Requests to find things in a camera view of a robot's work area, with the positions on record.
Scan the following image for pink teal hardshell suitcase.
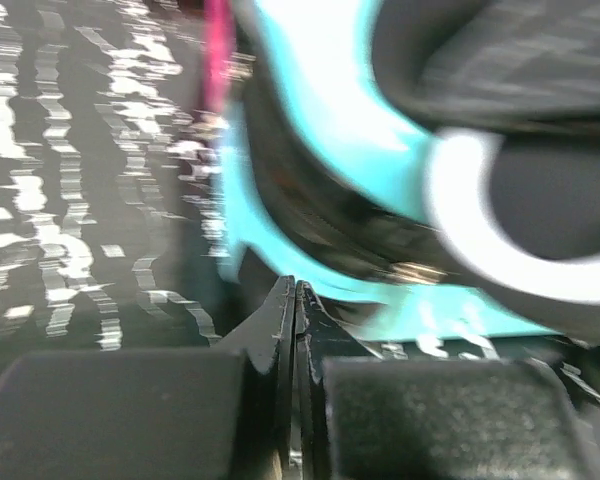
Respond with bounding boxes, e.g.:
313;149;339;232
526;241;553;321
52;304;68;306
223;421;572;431
204;1;600;346

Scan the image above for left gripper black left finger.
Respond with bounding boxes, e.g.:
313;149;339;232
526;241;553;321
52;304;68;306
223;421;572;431
0;277;296;479

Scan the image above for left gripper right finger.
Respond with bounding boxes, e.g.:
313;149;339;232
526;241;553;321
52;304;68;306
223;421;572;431
295;282;600;479

